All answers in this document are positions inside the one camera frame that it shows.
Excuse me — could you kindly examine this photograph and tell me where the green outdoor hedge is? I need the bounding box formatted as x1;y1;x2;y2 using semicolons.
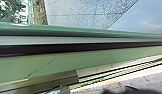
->
0;0;48;25

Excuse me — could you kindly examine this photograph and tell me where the green framed glass wall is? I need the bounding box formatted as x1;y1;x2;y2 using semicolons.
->
0;21;162;94

